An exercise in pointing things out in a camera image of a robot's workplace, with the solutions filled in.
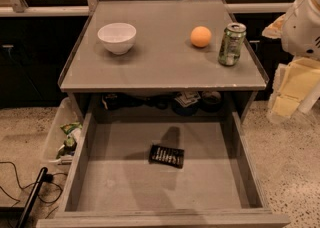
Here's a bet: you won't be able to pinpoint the white pole leg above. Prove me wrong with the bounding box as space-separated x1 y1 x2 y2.
298 82 320 113

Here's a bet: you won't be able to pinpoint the black rxbar chocolate bar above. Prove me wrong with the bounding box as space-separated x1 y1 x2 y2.
148 145 184 169

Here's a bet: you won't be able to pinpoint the green snack packet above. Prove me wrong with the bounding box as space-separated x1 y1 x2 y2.
60 122 82 135

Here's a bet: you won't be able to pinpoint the dark items behind drawer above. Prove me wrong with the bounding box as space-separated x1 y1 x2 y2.
101 91 224 116

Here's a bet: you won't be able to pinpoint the clear plastic bin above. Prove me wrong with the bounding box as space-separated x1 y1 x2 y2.
40 98 78 173

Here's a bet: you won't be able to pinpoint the grey cabinet with counter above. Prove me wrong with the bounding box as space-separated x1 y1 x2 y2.
59 0 268 115

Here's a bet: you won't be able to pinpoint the black floor cable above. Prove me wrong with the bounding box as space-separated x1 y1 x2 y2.
0 161 68 220

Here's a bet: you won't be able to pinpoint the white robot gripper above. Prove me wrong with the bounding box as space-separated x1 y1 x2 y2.
262 0 320 119

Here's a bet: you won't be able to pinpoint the open grey top drawer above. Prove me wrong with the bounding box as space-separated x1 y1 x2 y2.
37 110 289 228

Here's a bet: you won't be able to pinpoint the black bar on floor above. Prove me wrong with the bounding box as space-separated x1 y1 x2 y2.
15 167 48 228

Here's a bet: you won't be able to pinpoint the green soda can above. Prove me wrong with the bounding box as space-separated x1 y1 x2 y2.
218 22 246 66

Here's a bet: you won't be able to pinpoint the white ceramic bowl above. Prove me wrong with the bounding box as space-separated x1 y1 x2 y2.
97 23 137 55

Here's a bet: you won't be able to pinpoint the orange fruit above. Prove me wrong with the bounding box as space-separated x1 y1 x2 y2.
190 26 212 48

